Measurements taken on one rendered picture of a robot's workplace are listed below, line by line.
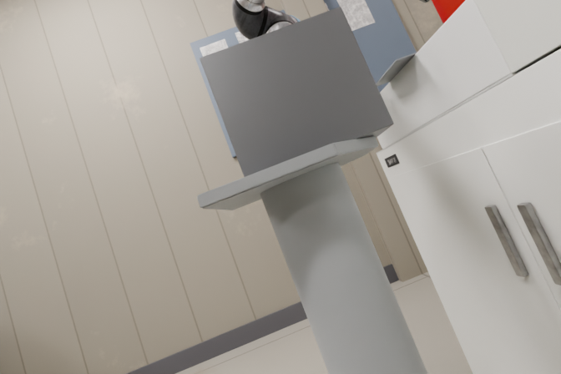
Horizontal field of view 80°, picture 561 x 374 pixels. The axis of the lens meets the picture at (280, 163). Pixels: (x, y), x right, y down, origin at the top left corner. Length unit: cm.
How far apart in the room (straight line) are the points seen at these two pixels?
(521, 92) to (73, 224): 277
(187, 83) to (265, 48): 222
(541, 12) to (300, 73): 33
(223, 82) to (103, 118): 239
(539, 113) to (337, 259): 37
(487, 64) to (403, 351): 48
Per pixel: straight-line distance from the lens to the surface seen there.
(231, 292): 259
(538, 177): 66
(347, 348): 61
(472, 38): 67
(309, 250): 57
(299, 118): 55
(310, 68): 59
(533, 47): 59
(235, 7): 113
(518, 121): 64
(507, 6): 61
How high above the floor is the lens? 75
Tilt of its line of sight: 8 degrees up
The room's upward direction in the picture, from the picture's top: 22 degrees counter-clockwise
